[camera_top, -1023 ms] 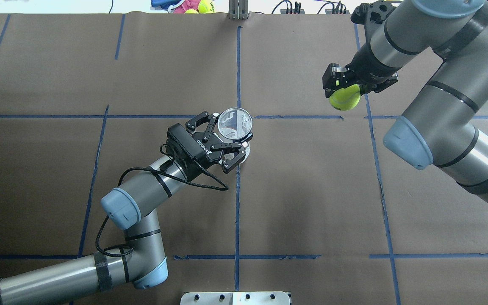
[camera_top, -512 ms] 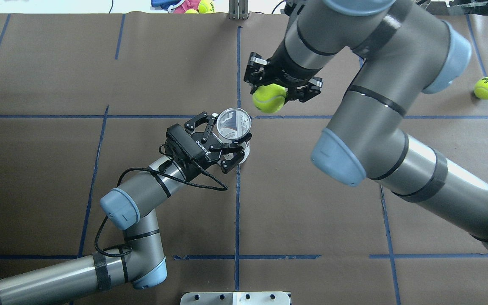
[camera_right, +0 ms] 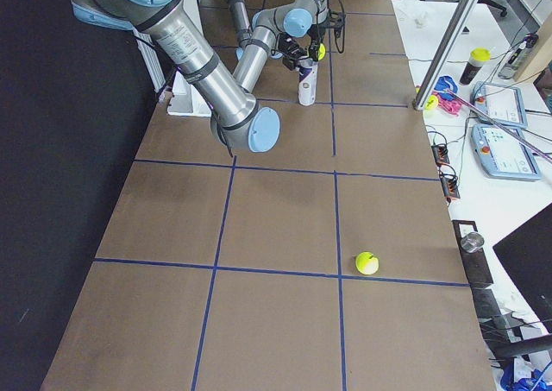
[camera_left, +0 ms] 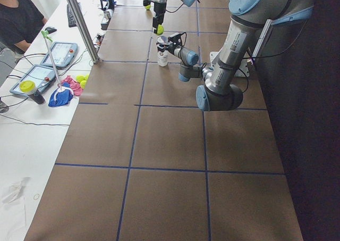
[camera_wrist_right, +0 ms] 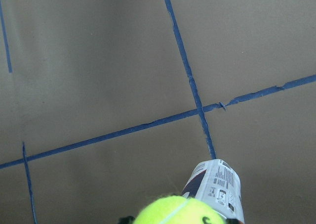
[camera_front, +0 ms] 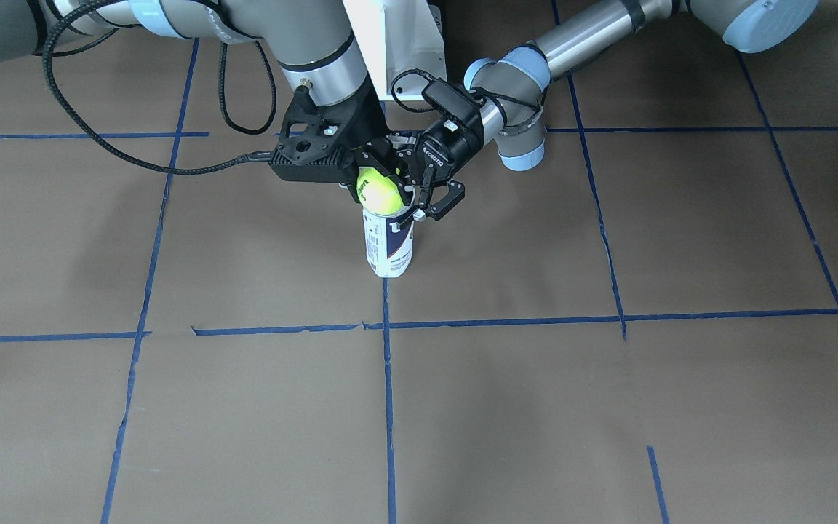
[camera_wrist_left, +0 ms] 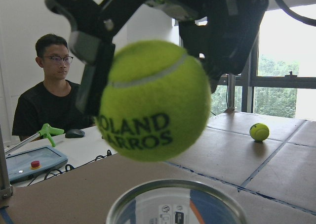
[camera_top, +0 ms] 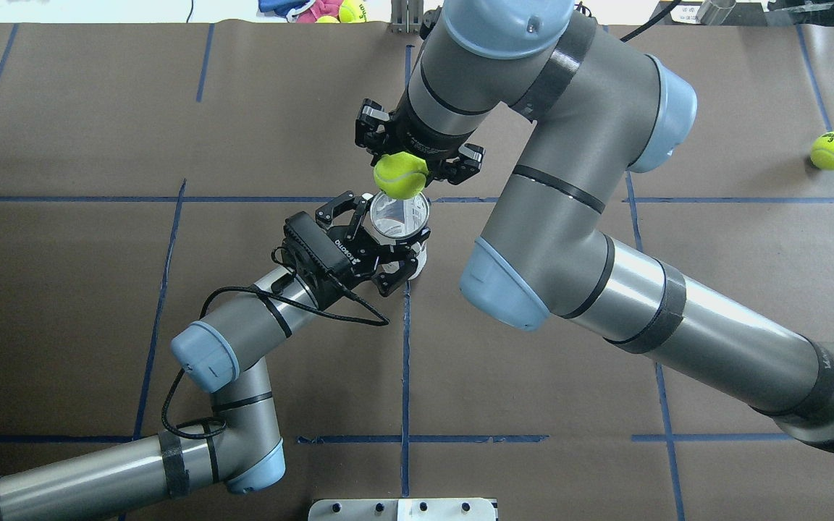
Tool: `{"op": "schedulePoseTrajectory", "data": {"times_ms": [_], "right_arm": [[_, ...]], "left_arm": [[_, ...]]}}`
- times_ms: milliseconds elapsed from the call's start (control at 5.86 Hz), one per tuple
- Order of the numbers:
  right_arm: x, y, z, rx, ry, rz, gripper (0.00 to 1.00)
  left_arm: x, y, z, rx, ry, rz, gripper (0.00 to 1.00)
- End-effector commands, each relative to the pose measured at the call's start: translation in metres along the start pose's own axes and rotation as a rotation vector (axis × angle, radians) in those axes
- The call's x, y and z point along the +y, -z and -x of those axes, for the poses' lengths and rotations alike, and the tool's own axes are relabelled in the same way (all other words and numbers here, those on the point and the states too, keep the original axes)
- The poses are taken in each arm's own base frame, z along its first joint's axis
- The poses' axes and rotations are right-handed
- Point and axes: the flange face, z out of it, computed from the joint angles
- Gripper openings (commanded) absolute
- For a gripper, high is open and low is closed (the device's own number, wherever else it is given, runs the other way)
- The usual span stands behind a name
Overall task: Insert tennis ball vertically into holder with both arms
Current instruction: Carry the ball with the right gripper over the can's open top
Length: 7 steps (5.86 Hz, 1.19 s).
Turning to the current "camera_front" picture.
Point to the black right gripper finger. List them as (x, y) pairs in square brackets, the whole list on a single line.
[(370, 160)]

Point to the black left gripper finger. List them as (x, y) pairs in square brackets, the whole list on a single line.
[(435, 176), (402, 147)]

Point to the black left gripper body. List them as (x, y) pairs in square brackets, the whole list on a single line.
[(446, 148)]

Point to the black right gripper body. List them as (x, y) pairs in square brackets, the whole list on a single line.
[(370, 122)]

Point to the yellow tennis ball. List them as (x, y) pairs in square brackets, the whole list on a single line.
[(378, 194)]

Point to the white tennis ball can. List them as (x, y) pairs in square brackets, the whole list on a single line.
[(389, 241)]

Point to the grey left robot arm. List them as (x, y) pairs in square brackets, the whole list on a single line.
[(502, 100)]

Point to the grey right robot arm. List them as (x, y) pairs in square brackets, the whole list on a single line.
[(312, 43)]

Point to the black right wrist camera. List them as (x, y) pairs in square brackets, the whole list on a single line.
[(314, 143)]

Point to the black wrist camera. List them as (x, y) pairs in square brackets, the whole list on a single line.
[(451, 101), (314, 143)]

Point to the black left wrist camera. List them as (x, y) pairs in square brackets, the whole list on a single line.
[(451, 101)]

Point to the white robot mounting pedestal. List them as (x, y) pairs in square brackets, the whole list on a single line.
[(395, 36)]

